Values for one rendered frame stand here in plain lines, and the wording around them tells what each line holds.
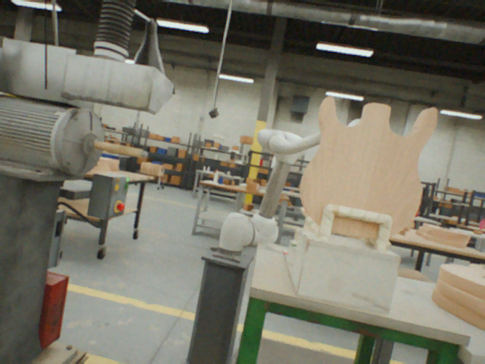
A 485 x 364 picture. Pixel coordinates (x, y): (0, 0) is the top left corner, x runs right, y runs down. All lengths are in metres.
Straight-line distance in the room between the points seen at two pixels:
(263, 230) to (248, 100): 10.80
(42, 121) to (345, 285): 1.12
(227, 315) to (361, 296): 1.07
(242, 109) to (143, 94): 11.43
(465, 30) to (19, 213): 6.55
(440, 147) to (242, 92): 8.21
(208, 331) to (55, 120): 1.40
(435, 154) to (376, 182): 12.77
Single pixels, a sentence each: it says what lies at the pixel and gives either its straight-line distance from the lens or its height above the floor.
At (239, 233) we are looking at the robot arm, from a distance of 1.77.
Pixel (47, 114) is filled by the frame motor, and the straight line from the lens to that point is 1.25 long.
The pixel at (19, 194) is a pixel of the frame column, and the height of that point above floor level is 1.03.
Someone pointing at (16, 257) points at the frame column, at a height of 0.79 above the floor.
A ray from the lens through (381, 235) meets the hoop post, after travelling 0.94.
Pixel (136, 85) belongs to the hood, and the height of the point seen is 1.46.
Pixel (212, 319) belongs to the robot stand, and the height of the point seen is 0.34.
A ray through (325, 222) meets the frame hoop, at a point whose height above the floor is 1.16.
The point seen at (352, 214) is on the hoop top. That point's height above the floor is 1.19.
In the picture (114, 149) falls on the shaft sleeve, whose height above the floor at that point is 1.25.
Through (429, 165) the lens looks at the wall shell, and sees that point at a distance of 13.57.
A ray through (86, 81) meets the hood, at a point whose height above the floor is 1.45.
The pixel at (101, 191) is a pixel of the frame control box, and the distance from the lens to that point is 1.45.
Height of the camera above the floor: 1.27
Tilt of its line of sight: 3 degrees down
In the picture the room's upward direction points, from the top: 11 degrees clockwise
